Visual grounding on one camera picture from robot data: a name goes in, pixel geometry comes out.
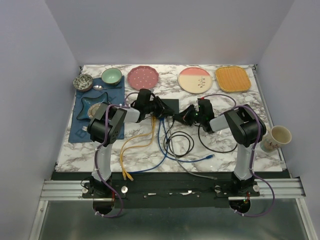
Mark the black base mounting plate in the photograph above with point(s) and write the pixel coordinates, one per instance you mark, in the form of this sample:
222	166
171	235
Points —
216	190

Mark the silver spoon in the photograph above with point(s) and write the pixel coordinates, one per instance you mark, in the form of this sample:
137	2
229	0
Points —
100	88

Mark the orange woven square tray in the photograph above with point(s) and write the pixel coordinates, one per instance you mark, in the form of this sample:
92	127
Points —
232	79

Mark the small round saucer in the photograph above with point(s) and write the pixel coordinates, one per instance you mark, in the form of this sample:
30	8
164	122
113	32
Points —
92	110

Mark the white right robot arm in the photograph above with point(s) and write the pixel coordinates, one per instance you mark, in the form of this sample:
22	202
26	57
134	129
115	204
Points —
246	127

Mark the floral paper cup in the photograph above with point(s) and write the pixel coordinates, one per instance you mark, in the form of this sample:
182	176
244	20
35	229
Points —
276	137

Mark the blue cloth placemat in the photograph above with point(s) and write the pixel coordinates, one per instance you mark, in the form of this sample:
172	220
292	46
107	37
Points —
115	96

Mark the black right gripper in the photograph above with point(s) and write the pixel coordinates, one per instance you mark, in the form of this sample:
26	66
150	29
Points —
184	115

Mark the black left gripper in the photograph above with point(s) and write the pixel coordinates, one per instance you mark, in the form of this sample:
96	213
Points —
166	110

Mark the cream and pink plate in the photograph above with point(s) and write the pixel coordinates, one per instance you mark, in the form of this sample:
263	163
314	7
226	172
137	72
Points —
195	80

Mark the black network switch box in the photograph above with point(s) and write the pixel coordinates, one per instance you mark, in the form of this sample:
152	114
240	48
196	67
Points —
172	107

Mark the pink dotted plate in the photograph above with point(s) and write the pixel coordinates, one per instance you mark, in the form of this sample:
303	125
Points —
142	77

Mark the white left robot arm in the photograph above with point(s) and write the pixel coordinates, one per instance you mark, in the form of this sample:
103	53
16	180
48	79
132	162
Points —
104	128

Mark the green ceramic bowl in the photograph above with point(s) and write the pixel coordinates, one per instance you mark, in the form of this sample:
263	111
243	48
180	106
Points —
111	76

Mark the aluminium frame rail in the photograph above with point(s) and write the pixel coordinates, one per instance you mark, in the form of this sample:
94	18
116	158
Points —
71	190

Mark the blue star shaped dish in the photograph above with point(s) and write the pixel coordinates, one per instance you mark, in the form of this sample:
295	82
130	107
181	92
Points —
87	102

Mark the patterned small bowl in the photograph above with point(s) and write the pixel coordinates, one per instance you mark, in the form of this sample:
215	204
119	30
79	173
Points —
83	82

